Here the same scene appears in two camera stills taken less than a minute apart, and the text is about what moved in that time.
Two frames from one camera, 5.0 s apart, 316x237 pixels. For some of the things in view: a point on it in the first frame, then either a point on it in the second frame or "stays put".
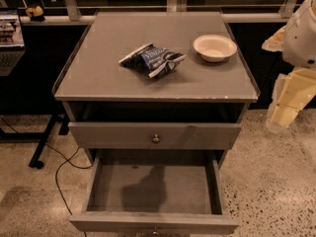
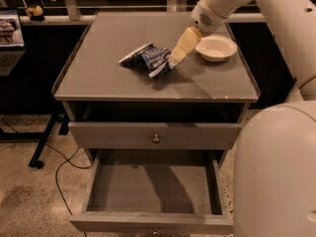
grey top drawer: [153, 135] stays put
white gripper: [300, 42] → [204, 20]
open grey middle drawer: [155, 191] stays put
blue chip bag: [151, 60] stays put
